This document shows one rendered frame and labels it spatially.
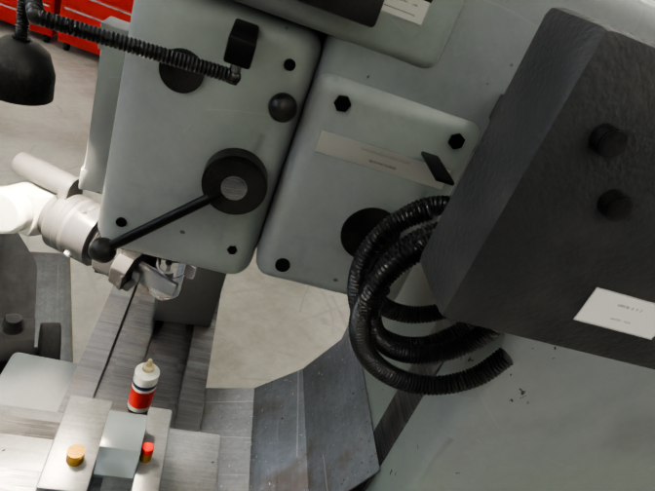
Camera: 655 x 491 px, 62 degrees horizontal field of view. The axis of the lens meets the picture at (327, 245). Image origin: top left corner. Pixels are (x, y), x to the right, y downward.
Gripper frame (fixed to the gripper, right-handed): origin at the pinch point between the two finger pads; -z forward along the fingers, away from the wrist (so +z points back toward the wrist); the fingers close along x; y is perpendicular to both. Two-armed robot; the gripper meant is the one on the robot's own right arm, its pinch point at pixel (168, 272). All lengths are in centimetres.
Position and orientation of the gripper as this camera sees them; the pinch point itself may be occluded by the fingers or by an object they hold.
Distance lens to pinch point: 82.6
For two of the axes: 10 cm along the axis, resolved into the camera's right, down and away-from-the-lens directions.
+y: -3.5, 8.1, 4.8
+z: -9.0, -4.4, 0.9
